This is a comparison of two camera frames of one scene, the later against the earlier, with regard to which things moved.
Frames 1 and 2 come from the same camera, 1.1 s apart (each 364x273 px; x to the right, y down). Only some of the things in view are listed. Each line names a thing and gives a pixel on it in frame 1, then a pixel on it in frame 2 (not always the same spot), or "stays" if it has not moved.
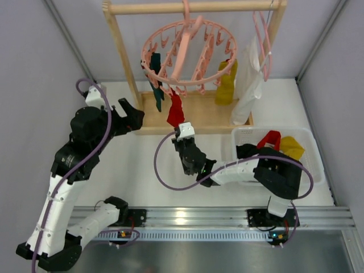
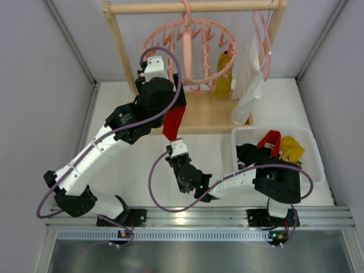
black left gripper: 123,120 -> 179,92
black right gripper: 183,143 -> 174,161
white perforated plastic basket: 311,158 stays
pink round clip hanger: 193,51 stays
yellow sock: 290,147 stays
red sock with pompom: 272,137 stays
